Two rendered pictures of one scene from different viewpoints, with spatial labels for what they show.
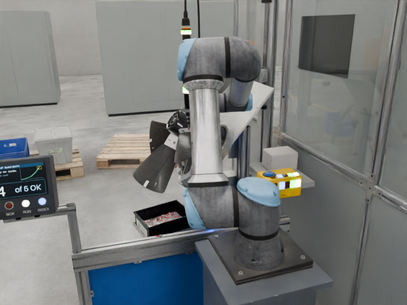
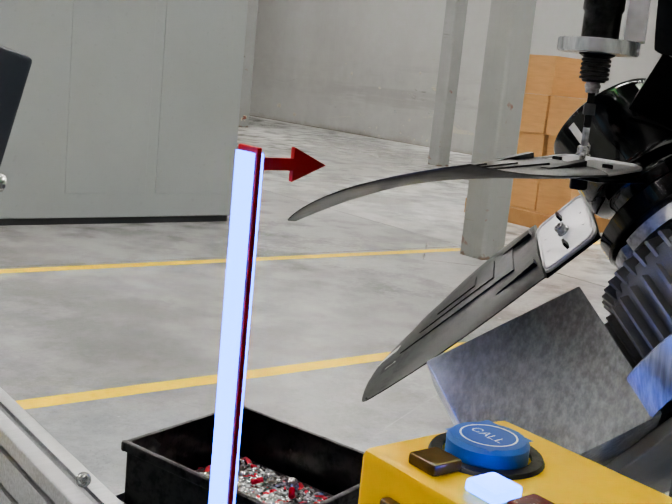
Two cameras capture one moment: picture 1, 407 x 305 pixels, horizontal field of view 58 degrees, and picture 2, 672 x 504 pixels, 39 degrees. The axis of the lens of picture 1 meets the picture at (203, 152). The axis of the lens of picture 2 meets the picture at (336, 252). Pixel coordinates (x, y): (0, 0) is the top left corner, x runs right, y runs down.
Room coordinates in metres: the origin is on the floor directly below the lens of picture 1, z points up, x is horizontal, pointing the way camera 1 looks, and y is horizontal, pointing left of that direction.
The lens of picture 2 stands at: (1.15, -0.64, 1.24)
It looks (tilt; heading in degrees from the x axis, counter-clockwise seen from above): 11 degrees down; 67
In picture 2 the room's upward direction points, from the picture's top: 6 degrees clockwise
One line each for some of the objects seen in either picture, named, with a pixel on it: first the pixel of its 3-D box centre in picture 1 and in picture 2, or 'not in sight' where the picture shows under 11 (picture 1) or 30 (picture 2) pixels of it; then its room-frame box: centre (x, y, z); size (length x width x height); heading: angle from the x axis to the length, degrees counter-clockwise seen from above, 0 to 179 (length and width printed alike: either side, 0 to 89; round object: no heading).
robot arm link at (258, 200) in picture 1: (255, 204); not in sight; (0.92, -0.15, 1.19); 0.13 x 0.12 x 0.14; 90
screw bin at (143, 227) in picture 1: (163, 219); (260, 487); (1.44, 0.18, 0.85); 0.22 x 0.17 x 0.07; 121
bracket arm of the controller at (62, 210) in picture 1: (40, 212); not in sight; (1.16, 0.58, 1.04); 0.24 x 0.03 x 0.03; 106
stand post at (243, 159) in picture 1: (241, 219); not in sight; (1.89, -0.22, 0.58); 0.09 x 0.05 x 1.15; 16
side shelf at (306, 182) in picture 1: (278, 174); not in sight; (1.93, -0.43, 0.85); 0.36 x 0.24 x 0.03; 16
